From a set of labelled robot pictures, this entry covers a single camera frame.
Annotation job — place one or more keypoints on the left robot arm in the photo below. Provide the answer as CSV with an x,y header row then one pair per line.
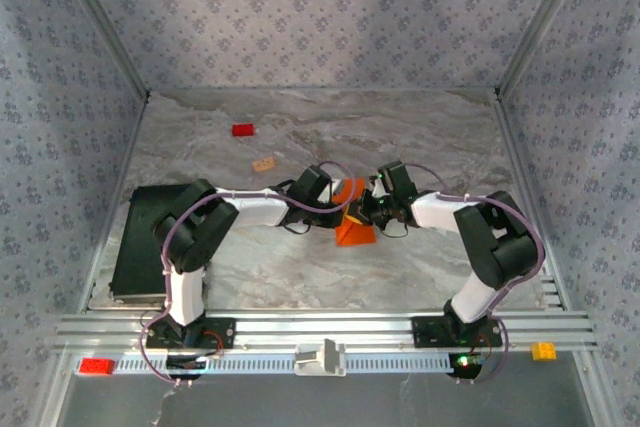
x,y
200,227

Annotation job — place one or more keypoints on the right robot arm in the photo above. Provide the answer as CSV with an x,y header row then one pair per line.
x,y
500,247

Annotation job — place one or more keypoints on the tan toy brick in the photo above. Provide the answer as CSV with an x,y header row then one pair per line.
x,y
263,164

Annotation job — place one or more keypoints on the small red toy brick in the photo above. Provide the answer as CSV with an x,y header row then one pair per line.
x,y
243,130

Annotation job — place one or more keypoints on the black controller board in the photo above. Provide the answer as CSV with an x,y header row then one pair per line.
x,y
185,368
465,367

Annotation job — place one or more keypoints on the black flat case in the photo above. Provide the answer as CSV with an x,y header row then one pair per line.
x,y
135,247

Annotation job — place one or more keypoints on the yellow toy brick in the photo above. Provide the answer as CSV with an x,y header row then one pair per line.
x,y
544,351

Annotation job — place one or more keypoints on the large red toy brick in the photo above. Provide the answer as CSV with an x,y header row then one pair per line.
x,y
97,367

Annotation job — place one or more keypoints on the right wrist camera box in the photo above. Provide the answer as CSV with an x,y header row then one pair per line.
x,y
397,179

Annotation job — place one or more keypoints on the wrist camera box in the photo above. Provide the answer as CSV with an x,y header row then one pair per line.
x,y
312,182
397,179

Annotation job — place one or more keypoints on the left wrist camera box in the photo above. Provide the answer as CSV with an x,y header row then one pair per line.
x,y
312,182

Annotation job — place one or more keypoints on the aluminium frame rail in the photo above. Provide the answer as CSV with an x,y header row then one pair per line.
x,y
515,147
320,90
131,147

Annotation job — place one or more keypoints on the wide aluminium mounting rail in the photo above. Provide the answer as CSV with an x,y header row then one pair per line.
x,y
320,327

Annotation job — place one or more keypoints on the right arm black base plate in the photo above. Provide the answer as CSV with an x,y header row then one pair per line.
x,y
427,332

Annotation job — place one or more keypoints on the white plastic bracket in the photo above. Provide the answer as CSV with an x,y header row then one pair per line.
x,y
320,362

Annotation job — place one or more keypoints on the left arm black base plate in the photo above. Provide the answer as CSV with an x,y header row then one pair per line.
x,y
222,332

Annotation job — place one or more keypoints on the aluminium frame post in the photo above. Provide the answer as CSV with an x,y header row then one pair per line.
x,y
592,392
540,22
57,392
105,22

